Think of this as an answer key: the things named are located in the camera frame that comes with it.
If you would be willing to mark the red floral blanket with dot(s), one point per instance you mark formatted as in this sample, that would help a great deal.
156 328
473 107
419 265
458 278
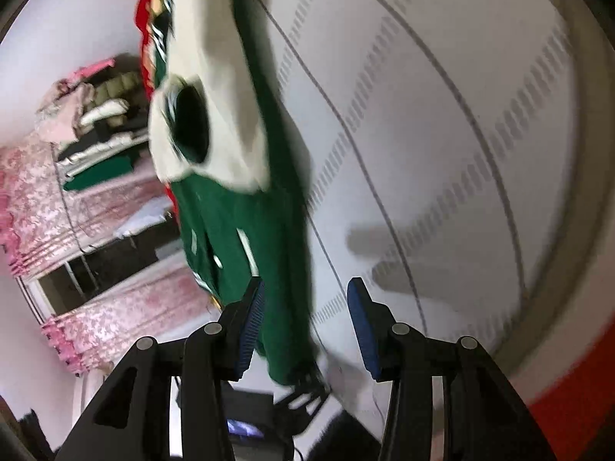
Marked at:
576 394

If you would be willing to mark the white floral bordered mat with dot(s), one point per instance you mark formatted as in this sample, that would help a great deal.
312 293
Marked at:
432 129

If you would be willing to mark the dark window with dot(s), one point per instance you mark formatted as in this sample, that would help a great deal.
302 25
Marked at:
62 281

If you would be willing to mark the pink floral curtain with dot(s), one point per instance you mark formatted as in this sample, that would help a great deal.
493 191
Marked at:
38 192

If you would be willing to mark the green and cream varsity jacket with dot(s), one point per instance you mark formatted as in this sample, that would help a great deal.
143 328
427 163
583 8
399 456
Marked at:
230 221

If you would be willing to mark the pile of clothes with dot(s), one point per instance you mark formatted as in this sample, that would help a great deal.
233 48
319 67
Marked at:
96 105

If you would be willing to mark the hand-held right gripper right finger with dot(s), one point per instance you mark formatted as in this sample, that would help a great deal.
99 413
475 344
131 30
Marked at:
360 329

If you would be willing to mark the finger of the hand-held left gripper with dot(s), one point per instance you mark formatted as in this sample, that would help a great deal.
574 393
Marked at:
307 391

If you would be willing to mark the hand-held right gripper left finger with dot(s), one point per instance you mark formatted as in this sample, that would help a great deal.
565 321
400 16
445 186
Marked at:
250 331

